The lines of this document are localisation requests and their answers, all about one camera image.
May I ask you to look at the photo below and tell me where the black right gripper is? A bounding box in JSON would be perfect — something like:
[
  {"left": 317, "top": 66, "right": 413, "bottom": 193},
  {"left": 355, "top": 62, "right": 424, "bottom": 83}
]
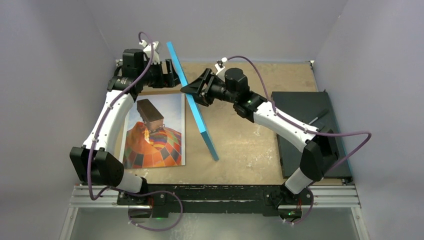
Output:
[{"left": 181, "top": 68, "right": 238, "bottom": 107}]

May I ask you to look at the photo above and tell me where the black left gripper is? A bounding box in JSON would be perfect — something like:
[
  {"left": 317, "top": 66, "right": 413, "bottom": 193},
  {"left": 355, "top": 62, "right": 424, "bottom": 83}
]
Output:
[{"left": 138, "top": 58, "right": 182, "bottom": 89}]

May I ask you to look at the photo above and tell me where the blue wooden picture frame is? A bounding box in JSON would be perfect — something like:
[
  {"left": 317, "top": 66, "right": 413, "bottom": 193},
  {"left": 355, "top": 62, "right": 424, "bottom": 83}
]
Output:
[{"left": 166, "top": 41, "right": 220, "bottom": 162}]

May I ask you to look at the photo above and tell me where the hot air balloon photo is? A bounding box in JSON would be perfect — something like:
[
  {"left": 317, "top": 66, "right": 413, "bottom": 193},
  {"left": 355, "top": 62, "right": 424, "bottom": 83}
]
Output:
[{"left": 120, "top": 93, "right": 186, "bottom": 170}]

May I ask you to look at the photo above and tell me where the brown cardboard backing board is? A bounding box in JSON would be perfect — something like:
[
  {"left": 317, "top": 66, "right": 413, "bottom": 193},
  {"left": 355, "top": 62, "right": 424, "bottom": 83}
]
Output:
[{"left": 138, "top": 91, "right": 174, "bottom": 97}]

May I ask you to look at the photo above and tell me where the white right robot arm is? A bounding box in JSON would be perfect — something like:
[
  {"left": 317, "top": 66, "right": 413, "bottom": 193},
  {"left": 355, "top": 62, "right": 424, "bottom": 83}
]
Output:
[{"left": 181, "top": 67, "right": 339, "bottom": 204}]

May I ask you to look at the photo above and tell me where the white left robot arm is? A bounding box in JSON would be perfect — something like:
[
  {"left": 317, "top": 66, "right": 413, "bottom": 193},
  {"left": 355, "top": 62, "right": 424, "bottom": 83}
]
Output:
[{"left": 69, "top": 48, "right": 180, "bottom": 205}]

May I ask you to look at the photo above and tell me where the dark green flat box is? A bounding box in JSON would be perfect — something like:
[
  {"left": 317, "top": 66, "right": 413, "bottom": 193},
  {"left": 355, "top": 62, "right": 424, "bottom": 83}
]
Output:
[{"left": 270, "top": 91, "right": 353, "bottom": 180}]

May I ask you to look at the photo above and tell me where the small black hammer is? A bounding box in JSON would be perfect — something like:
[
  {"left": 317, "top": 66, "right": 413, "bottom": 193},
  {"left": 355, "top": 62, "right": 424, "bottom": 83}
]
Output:
[{"left": 308, "top": 108, "right": 329, "bottom": 125}]

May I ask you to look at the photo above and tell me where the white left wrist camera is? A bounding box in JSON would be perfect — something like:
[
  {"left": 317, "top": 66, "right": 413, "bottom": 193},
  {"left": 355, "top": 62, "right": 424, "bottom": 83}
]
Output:
[{"left": 139, "top": 39, "right": 161, "bottom": 65}]

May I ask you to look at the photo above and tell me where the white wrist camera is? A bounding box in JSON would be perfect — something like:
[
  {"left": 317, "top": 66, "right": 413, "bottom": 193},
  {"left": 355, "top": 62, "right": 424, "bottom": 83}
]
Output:
[
  {"left": 139, "top": 39, "right": 161, "bottom": 65},
  {"left": 214, "top": 57, "right": 228, "bottom": 77}
]

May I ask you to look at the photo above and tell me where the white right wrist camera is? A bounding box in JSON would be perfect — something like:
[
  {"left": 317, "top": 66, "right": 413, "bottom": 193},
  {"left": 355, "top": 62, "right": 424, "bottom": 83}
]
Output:
[{"left": 214, "top": 57, "right": 228, "bottom": 77}]

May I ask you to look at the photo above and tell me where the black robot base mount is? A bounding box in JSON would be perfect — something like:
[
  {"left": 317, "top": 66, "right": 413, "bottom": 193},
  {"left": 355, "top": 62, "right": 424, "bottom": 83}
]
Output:
[{"left": 117, "top": 183, "right": 312, "bottom": 218}]

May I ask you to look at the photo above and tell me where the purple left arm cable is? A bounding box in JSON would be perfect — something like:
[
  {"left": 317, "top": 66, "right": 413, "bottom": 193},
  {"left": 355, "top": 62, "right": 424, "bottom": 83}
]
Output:
[{"left": 86, "top": 31, "right": 184, "bottom": 232}]

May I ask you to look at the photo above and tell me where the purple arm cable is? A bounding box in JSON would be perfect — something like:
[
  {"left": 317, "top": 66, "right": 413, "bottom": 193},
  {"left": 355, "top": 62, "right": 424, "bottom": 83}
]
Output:
[
  {"left": 86, "top": 31, "right": 184, "bottom": 232},
  {"left": 223, "top": 55, "right": 373, "bottom": 226}
]

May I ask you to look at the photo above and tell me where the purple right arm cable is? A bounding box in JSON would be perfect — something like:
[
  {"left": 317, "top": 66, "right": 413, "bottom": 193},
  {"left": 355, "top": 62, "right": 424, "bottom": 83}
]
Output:
[{"left": 223, "top": 55, "right": 373, "bottom": 226}]

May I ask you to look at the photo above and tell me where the aluminium front rail frame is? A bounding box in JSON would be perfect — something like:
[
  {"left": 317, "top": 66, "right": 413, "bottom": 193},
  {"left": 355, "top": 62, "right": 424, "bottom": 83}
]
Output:
[{"left": 59, "top": 185, "right": 370, "bottom": 240}]

